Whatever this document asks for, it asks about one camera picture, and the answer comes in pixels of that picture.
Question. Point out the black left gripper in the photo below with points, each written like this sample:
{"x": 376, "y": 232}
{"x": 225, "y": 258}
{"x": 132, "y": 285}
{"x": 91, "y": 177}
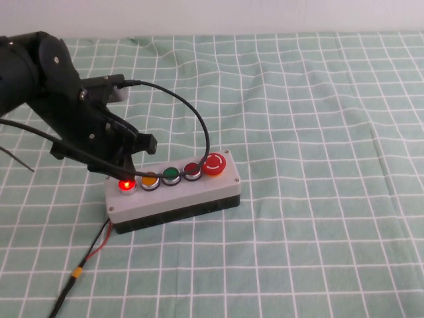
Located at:
{"x": 89, "y": 132}

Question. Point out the red illuminated push button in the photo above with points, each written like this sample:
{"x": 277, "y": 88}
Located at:
{"x": 126, "y": 186}

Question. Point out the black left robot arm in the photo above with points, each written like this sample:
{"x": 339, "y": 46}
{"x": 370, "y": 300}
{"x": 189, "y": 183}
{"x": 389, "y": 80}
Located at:
{"x": 20, "y": 73}

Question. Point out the yellow push button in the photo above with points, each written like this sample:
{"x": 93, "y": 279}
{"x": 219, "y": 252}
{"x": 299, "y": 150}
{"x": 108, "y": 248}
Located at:
{"x": 149, "y": 182}

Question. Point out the green push button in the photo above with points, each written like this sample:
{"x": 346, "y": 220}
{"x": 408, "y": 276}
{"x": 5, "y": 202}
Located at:
{"x": 170, "y": 172}

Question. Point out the dark red push button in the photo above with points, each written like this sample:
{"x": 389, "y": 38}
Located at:
{"x": 190, "y": 166}

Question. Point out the grey and black button box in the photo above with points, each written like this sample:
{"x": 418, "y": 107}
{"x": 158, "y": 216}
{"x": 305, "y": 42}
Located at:
{"x": 185, "y": 197}

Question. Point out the red mushroom emergency stop button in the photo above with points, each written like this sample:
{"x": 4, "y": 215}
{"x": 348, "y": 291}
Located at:
{"x": 215, "y": 164}

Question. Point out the green checked tablecloth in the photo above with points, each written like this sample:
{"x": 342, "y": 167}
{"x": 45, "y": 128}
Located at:
{"x": 298, "y": 132}

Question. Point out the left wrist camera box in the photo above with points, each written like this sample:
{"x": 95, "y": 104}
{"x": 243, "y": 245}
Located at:
{"x": 102, "y": 87}

